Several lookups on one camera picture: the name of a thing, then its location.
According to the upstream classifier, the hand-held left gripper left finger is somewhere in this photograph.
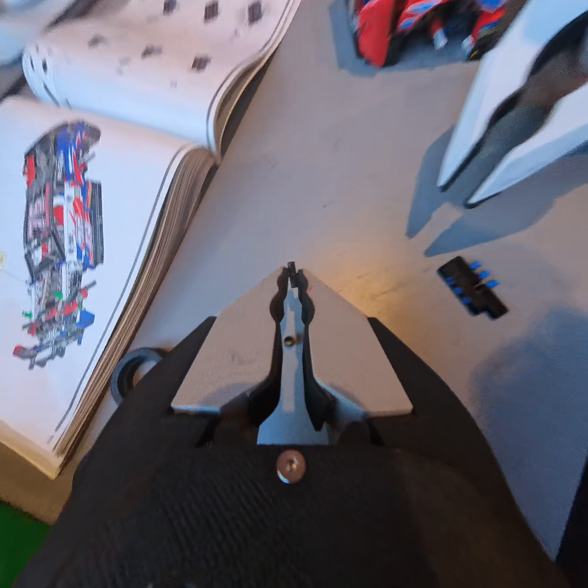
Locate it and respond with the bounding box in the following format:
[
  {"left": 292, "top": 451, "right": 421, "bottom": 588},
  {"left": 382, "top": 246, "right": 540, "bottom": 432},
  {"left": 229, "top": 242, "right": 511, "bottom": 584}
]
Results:
[{"left": 170, "top": 267, "right": 288, "bottom": 443}]

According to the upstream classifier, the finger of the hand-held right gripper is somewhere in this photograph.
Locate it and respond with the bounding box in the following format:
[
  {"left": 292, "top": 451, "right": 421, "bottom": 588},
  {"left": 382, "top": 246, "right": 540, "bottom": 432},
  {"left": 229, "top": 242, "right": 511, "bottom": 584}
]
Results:
[
  {"left": 464, "top": 78, "right": 588, "bottom": 209},
  {"left": 435, "top": 0, "right": 588, "bottom": 191}
]

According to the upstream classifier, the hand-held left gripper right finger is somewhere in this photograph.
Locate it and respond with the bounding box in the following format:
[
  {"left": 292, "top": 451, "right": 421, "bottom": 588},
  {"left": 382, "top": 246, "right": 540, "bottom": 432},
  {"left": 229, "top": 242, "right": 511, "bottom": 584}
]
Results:
[{"left": 296, "top": 269, "right": 414, "bottom": 436}]

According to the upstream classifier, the long black brick beam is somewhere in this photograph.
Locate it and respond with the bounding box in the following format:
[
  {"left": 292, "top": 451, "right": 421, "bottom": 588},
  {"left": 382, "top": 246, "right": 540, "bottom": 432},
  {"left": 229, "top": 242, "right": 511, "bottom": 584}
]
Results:
[{"left": 436, "top": 259, "right": 494, "bottom": 320}]

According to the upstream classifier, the short black brick beam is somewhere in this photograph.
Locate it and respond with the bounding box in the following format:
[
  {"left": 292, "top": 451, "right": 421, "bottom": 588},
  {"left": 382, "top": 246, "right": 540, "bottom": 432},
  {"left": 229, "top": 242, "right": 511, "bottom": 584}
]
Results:
[{"left": 452, "top": 256, "right": 496, "bottom": 304}]

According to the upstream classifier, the blue brick pin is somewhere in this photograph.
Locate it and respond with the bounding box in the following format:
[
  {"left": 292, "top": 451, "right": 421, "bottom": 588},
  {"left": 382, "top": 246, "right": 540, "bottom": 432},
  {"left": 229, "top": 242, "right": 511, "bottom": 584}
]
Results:
[
  {"left": 452, "top": 269, "right": 491, "bottom": 296},
  {"left": 462, "top": 278, "right": 500, "bottom": 307},
  {"left": 443, "top": 259, "right": 482, "bottom": 285}
]

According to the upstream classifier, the small black brick beam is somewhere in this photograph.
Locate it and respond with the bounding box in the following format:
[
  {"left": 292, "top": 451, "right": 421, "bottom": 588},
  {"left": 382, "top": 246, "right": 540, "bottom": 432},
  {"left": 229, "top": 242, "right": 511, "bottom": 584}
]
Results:
[{"left": 478, "top": 294, "right": 509, "bottom": 321}]

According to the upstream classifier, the green plastic bin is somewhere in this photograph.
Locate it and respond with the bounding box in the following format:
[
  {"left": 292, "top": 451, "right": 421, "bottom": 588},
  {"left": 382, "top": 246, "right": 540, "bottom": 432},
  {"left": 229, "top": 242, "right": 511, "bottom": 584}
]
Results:
[{"left": 0, "top": 500, "right": 52, "bottom": 588}]

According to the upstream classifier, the white desk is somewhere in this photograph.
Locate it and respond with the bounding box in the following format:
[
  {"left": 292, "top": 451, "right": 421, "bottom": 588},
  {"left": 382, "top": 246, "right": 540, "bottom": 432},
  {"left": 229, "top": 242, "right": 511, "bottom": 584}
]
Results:
[{"left": 0, "top": 0, "right": 588, "bottom": 570}]

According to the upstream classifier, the black toy tire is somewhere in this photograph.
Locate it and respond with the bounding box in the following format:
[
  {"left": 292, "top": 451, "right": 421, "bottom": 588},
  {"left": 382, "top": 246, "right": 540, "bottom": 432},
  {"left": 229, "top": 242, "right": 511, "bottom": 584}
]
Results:
[{"left": 110, "top": 347, "right": 167, "bottom": 406}]

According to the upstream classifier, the red white blue toy car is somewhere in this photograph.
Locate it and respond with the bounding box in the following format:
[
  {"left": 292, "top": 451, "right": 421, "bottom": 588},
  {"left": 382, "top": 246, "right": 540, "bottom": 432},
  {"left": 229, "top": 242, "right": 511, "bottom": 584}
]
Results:
[{"left": 350, "top": 0, "right": 523, "bottom": 70}]

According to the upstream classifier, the open instruction booklet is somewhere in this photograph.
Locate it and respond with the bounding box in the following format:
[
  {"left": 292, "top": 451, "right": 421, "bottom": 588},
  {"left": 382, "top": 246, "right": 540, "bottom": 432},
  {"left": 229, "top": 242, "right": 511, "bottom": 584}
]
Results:
[{"left": 0, "top": 0, "right": 304, "bottom": 479}]

